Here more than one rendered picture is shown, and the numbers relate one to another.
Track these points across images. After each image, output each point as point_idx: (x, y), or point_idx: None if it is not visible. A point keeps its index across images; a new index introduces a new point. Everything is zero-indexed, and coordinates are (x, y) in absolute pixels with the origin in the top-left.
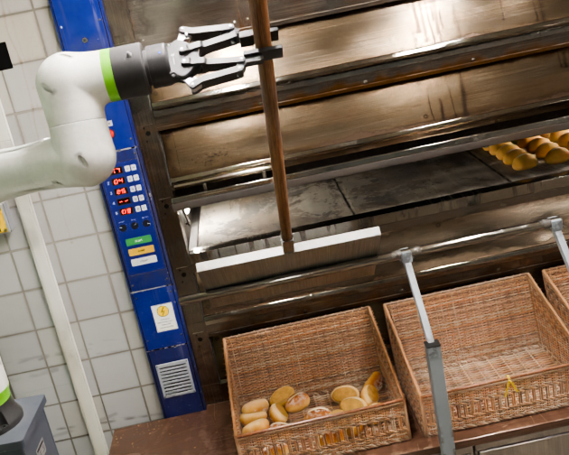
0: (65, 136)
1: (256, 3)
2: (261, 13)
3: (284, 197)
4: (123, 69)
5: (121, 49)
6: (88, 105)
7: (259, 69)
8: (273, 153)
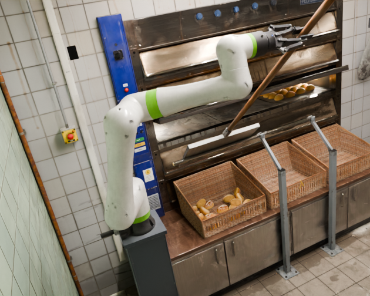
0: (238, 74)
1: (324, 12)
2: (321, 16)
3: (248, 109)
4: (261, 42)
5: (256, 33)
6: (246, 59)
7: None
8: (263, 87)
